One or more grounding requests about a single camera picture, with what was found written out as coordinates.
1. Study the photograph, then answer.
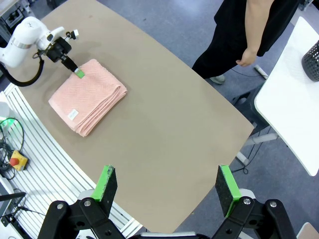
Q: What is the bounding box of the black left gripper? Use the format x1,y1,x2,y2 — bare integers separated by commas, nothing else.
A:
46,36,85,80

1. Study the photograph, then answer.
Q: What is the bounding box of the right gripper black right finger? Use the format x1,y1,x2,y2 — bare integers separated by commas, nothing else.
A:
211,164,298,239

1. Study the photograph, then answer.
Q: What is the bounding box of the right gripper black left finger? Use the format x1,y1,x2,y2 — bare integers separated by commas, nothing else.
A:
37,164,126,239

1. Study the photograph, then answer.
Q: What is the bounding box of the pink towel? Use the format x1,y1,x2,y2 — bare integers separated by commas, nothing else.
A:
47,58,129,138

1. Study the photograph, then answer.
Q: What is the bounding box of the person's left forearm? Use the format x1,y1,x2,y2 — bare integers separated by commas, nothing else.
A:
245,0,271,53

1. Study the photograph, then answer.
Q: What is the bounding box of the person's left hand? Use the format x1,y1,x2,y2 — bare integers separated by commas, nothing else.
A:
236,47,258,68

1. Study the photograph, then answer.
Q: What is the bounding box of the white table foot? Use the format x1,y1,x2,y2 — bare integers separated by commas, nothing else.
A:
235,132,279,166

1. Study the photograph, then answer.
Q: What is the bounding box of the white ribbed base platform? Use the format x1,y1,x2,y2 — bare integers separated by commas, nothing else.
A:
0,83,144,239

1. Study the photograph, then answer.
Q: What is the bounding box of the yellow emergency stop button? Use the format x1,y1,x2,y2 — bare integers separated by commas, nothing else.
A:
9,149,29,172

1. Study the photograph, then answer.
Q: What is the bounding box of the white side table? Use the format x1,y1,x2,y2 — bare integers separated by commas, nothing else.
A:
254,15,319,178

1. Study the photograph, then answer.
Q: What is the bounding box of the person in black t-shirt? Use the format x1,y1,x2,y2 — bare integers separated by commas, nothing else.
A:
191,0,300,86

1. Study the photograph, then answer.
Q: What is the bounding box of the dark perforated laundry basket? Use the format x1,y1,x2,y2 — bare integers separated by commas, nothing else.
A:
301,39,319,83

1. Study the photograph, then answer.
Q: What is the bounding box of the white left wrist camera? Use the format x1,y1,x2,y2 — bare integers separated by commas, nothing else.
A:
65,29,80,41

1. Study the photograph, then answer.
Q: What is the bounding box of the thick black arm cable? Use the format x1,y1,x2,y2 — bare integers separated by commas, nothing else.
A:
0,50,46,88

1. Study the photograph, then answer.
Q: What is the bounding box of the dark green cable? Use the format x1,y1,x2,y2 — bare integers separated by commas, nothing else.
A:
0,118,25,180

